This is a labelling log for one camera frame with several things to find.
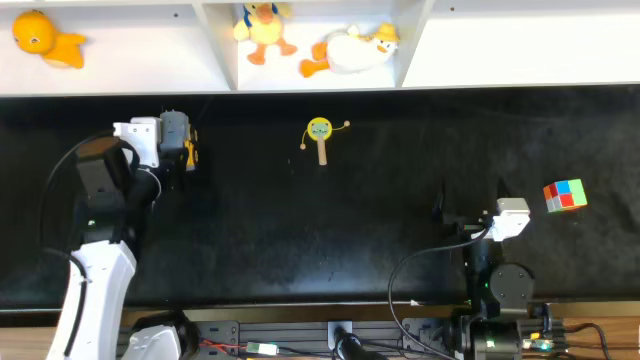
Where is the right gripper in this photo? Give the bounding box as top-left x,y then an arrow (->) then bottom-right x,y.
431,176 -> 512,239

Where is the yellow rattle drum toy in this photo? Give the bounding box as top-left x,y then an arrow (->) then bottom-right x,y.
298,116 -> 352,167

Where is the grey and yellow toy truck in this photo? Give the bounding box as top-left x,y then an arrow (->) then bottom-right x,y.
158,110 -> 200,173

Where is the yellow rubber duck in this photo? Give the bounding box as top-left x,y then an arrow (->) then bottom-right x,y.
12,9 -> 88,70

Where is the many-coloured puzzle cube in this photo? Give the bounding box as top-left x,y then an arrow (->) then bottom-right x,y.
542,178 -> 589,214

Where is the white shelf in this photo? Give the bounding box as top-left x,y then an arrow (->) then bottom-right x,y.
0,0 -> 640,98

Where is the white plush duck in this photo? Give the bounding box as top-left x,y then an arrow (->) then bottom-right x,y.
298,21 -> 401,79

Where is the yellow plush duck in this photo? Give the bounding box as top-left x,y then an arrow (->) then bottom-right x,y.
232,2 -> 299,67

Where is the black cable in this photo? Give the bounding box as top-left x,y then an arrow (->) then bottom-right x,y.
387,225 -> 494,360
37,128 -> 121,261

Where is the mounting rail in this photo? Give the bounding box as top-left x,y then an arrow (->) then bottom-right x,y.
183,318 -> 614,360

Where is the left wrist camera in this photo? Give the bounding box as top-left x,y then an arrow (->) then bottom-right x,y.
112,116 -> 164,169

